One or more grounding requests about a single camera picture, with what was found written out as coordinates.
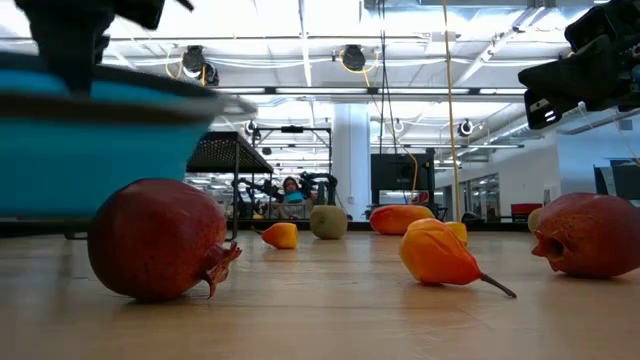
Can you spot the neighbour station black frame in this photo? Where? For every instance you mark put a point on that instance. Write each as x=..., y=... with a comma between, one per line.
x=292, y=129

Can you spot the black perforated metal stand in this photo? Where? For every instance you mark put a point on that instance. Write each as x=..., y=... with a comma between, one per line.
x=225, y=152

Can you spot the light red pomegranate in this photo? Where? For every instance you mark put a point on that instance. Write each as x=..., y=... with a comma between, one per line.
x=595, y=235

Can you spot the red orange mango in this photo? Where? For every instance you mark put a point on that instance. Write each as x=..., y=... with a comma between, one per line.
x=400, y=219

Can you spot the white building column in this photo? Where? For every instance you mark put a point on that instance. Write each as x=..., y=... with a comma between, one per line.
x=351, y=160

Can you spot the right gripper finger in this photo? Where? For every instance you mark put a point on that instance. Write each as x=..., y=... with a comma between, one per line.
x=570, y=70
x=545, y=112

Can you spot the small round green fruit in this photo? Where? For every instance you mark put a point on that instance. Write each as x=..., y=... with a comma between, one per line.
x=534, y=219

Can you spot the red box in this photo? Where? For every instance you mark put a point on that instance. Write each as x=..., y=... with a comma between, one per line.
x=526, y=209

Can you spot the blue collapsible colander grey rim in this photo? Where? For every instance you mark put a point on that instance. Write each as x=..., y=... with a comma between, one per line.
x=100, y=160

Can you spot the small orange yellow pear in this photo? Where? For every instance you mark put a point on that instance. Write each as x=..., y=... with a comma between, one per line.
x=435, y=255
x=282, y=236
x=460, y=231

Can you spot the dark red pomegranate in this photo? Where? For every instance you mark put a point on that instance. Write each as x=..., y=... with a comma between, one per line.
x=155, y=240

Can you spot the long ceiling light bar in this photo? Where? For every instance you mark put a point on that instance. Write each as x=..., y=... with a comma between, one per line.
x=320, y=91

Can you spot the black wall panel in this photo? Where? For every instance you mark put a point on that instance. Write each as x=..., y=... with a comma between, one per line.
x=625, y=180

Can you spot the black metal table frame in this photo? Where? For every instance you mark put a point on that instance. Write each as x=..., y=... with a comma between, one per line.
x=30, y=227

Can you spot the black screen on stand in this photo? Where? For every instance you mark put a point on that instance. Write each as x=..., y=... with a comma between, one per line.
x=400, y=172

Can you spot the person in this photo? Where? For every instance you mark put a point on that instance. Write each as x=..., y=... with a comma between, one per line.
x=291, y=185

